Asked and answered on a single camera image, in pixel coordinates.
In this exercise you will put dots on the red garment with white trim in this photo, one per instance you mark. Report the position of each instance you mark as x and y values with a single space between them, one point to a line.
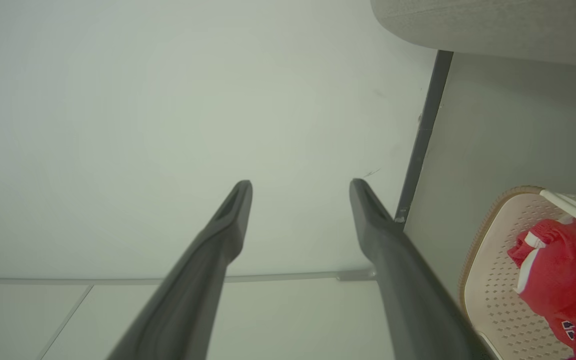
563 270

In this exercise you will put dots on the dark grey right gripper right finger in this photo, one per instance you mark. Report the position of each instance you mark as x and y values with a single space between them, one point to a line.
408 290

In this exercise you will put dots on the grey metal corner trim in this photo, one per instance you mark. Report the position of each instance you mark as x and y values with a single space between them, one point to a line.
358 274

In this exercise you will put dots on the black baseboard strip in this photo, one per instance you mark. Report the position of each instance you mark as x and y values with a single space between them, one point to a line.
428 120

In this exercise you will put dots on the grey fabric sofa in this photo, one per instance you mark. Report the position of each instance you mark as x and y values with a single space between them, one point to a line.
493 25

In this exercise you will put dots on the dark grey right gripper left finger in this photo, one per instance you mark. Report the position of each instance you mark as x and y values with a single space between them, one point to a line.
203 280

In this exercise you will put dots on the cream perforated laundry basket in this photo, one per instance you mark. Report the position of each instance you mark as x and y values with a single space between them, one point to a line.
493 290

